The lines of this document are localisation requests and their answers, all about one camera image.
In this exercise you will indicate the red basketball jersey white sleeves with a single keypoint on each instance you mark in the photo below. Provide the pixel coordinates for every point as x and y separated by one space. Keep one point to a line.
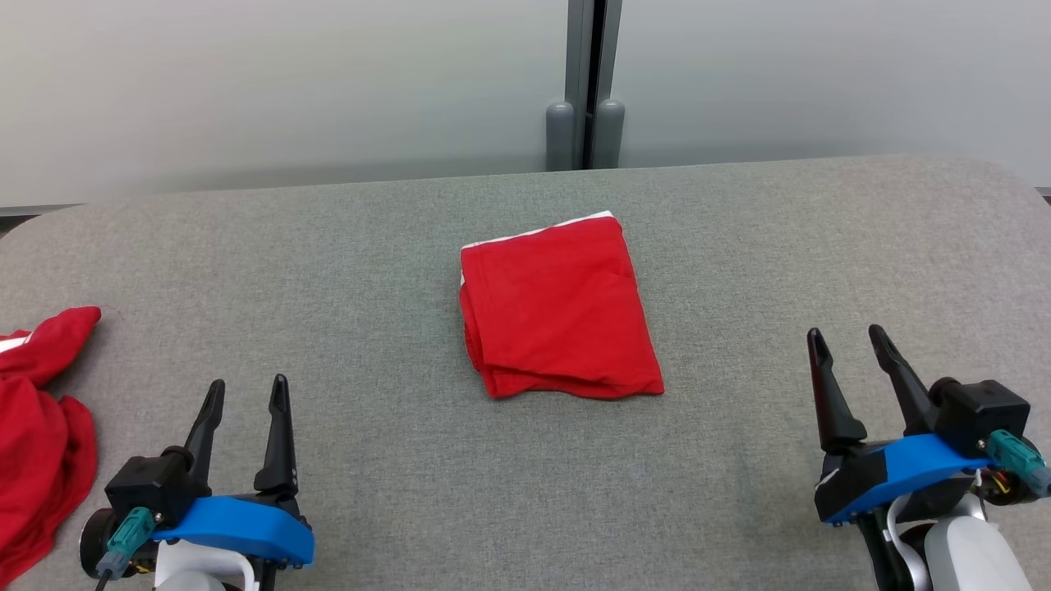
37 435

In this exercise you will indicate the grey partition post round feet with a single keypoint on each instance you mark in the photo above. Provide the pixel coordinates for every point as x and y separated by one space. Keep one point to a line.
579 82

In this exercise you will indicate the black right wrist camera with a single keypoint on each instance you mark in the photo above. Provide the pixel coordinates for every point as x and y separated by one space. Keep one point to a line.
981 414

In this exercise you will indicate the teal left camera connector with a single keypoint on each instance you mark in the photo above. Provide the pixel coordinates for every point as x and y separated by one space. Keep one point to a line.
130 529

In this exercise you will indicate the teal right camera connector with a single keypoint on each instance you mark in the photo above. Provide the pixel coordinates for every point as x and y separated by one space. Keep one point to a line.
1018 460

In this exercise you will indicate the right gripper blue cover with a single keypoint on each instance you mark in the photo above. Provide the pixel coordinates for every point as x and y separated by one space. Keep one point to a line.
903 464

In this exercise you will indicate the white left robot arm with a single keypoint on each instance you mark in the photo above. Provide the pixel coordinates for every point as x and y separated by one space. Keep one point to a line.
193 570

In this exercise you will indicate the teal camera connector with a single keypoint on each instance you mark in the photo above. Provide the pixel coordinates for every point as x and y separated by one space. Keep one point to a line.
1018 460
130 529

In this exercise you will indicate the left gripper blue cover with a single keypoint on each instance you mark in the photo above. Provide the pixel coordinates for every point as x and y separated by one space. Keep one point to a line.
246 525

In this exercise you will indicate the red shorts with white trim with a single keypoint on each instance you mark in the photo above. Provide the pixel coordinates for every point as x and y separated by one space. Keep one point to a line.
558 312

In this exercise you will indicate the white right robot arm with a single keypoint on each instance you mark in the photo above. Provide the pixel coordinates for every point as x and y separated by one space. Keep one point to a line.
969 550

